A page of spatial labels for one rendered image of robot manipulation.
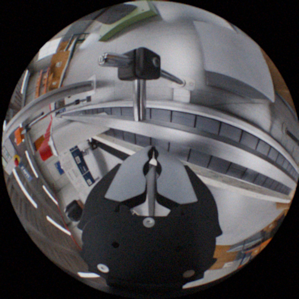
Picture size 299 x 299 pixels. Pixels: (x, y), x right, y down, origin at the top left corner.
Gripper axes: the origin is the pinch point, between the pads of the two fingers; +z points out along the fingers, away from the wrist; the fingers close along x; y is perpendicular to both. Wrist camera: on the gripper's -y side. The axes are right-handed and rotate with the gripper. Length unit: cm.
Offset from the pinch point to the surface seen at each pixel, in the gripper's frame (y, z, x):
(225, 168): 3.1, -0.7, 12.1
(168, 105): -4.6, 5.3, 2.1
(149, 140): 2.3, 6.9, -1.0
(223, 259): 258, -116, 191
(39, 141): -1.5, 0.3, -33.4
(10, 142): -9, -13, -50
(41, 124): -1, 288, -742
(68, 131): -1.9, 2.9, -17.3
